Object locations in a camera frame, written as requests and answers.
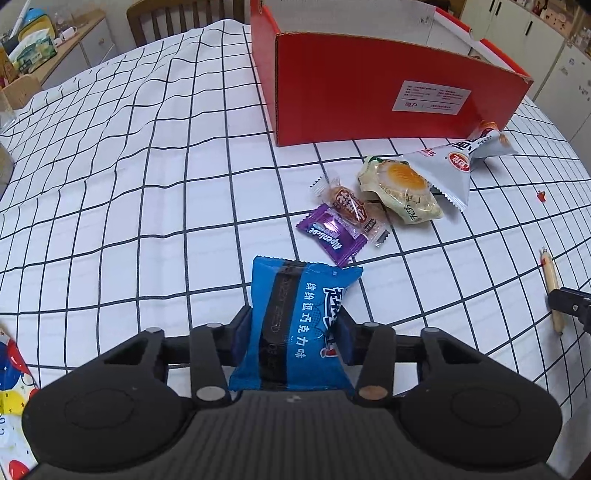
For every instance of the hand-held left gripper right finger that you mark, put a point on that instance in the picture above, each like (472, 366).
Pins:
(345, 339)

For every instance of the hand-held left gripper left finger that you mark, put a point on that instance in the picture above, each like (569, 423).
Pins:
(242, 337)

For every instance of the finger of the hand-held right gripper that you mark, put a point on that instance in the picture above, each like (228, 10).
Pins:
(572, 304)

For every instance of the wooden pencil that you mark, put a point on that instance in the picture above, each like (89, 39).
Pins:
(550, 277)

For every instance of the blue snack packet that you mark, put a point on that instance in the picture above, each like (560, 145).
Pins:
(300, 295)

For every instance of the purple candy packet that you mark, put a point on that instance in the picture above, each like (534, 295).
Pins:
(330, 233)

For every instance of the brown candy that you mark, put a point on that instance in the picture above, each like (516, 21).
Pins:
(348, 205)

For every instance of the egg snack packet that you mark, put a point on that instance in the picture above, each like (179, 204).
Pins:
(406, 184)

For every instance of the grey chip packet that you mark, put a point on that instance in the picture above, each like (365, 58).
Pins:
(455, 166)

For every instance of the red cardboard box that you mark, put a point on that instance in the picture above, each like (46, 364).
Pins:
(346, 92)

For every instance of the small red scrap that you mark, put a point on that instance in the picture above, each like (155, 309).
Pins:
(542, 196)

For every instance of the checked white tablecloth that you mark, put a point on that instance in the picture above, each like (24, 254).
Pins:
(138, 184)

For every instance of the white cabinet with stickers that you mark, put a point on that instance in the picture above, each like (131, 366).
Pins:
(572, 78)

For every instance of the colourful printed bag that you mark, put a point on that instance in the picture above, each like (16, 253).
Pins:
(14, 392)

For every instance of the white lower cabinet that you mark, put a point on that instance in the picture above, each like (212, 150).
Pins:
(503, 14)

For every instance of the wooden side cabinet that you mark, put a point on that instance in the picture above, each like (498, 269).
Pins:
(92, 46)

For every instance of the wooden organiser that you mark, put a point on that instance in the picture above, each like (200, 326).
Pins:
(23, 90)

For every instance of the wooden chair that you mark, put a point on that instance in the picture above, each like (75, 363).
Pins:
(138, 18)

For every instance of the white charger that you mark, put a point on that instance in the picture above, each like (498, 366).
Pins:
(67, 33)

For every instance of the green white tissue pack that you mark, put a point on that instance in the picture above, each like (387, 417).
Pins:
(34, 50)

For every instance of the orange packet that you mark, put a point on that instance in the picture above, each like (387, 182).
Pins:
(7, 67)

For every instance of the yellow blue lunch bag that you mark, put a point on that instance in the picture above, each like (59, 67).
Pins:
(32, 18)

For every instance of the white stick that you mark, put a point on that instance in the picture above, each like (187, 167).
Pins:
(21, 16)

